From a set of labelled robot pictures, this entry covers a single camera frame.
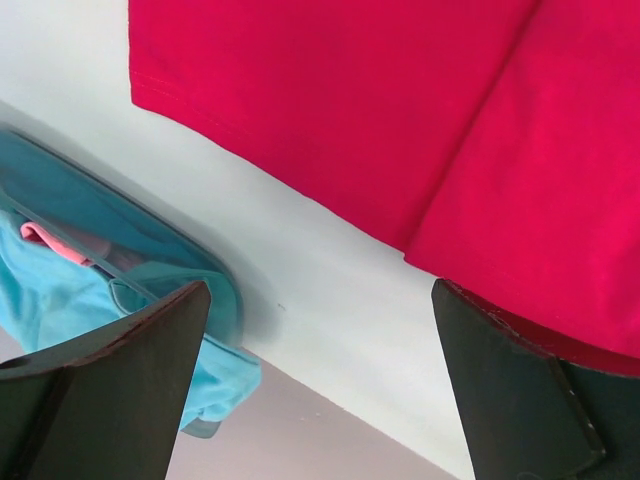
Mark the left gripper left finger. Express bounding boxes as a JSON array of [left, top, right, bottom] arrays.
[[1, 281, 211, 480]]

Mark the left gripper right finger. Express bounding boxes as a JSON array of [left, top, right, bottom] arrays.
[[431, 280, 639, 479]]

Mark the red t shirt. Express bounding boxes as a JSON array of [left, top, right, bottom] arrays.
[[128, 1, 639, 375]]

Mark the cyan t shirt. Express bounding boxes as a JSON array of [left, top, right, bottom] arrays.
[[0, 134, 264, 436]]

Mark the pink t shirt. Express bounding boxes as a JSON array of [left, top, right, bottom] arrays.
[[19, 221, 111, 267]]

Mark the grey plastic bin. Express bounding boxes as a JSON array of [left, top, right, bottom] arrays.
[[0, 127, 246, 440]]

